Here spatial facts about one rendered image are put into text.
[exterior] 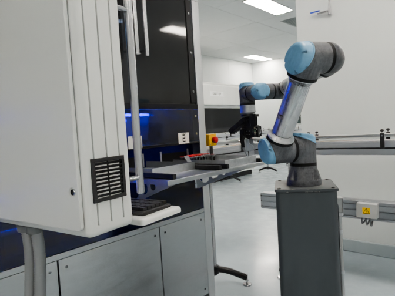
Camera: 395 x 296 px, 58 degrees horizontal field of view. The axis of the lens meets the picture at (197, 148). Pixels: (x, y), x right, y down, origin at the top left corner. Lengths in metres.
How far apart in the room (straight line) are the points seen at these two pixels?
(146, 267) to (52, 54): 1.20
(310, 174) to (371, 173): 1.50
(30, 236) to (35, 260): 0.08
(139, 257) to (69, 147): 0.99
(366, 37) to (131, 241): 2.28
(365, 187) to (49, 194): 2.52
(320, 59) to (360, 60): 1.74
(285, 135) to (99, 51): 0.83
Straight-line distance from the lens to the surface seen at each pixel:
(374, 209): 2.45
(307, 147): 1.62
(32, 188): 1.13
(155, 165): 1.85
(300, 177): 1.62
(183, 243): 2.04
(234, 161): 1.71
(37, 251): 1.27
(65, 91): 0.97
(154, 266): 1.93
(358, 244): 3.23
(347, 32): 3.18
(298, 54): 1.36
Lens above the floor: 1.07
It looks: 3 degrees down
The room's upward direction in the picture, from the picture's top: 3 degrees counter-clockwise
